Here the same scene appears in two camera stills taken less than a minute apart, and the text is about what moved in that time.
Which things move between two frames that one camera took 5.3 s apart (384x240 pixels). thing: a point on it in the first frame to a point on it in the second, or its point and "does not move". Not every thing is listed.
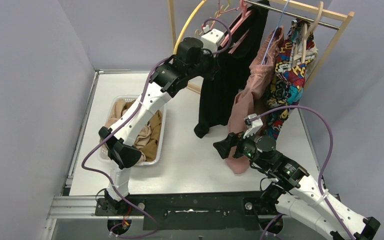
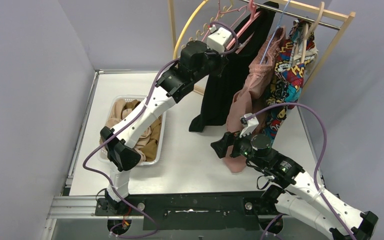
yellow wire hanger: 183,28 does not move
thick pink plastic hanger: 245,14 to 253,15
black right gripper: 224,146 does not move
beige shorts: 118,110 does not move
